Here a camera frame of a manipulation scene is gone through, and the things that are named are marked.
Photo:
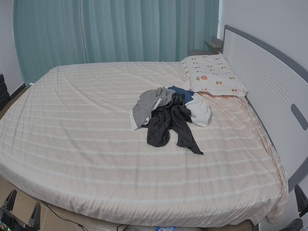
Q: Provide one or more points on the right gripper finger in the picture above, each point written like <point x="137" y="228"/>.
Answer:
<point x="302" y="201"/>

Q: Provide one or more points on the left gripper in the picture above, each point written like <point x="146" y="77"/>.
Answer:
<point x="14" y="222"/>

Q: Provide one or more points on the black trousers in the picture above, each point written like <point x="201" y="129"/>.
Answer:
<point x="158" y="129"/>

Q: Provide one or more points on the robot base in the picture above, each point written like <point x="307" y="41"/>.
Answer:
<point x="134" y="228"/>

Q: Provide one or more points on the bed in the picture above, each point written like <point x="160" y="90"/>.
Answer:
<point x="96" y="129"/>

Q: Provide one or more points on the black chest of drawers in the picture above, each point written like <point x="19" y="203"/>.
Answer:
<point x="3" y="90"/>

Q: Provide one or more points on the white printed pillow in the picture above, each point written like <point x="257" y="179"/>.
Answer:
<point x="211" y="73"/>

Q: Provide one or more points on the dark blue garment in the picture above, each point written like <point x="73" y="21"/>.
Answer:
<point x="186" y="94"/>

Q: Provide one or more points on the grey garment with white trim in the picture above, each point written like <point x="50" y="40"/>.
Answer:
<point x="144" y="105"/>

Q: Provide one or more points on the black garment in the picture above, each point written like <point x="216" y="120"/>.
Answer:
<point x="178" y="100"/>

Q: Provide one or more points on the blue-green curtain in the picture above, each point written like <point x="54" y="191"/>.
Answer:
<point x="144" y="20"/>
<point x="48" y="32"/>

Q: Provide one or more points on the grey bedside table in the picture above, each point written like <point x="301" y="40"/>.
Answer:
<point x="196" y="52"/>

